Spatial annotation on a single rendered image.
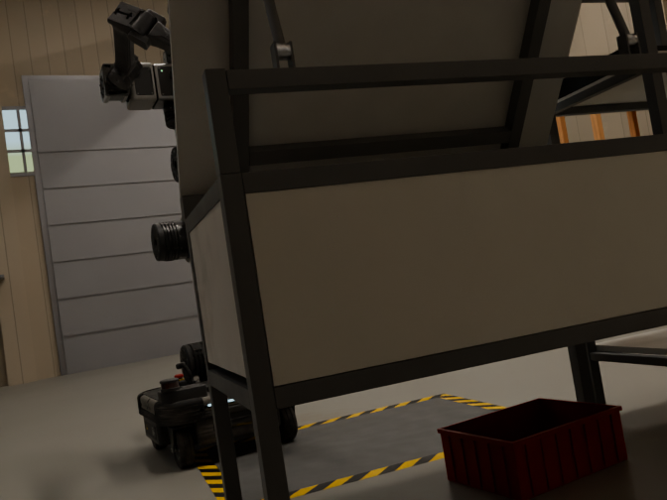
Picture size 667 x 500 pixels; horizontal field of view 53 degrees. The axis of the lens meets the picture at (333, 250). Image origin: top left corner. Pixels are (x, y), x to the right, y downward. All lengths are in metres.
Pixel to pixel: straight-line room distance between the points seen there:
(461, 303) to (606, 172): 0.48
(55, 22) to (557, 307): 8.53
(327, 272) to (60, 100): 7.96
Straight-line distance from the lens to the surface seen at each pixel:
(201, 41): 1.72
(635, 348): 2.24
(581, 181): 1.59
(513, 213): 1.47
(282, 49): 1.35
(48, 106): 9.06
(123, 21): 2.22
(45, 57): 9.32
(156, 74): 2.75
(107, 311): 8.68
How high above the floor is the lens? 0.57
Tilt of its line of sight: 3 degrees up
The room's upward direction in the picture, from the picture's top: 9 degrees counter-clockwise
